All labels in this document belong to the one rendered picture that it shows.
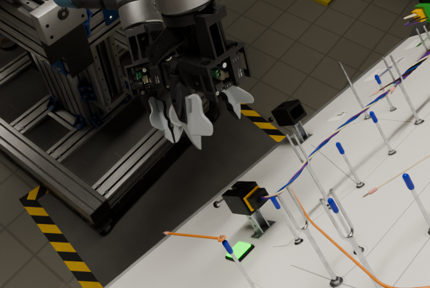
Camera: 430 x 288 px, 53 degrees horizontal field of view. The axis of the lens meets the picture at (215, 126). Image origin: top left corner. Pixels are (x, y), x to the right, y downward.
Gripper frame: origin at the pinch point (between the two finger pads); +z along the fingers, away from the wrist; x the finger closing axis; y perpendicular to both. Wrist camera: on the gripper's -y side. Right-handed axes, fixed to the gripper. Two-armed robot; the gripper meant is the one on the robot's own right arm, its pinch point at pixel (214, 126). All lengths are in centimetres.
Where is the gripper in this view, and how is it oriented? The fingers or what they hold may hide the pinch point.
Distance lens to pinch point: 68.1
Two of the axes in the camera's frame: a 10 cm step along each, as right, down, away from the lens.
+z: 2.5, 8.0, 5.4
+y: 6.7, 2.6, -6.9
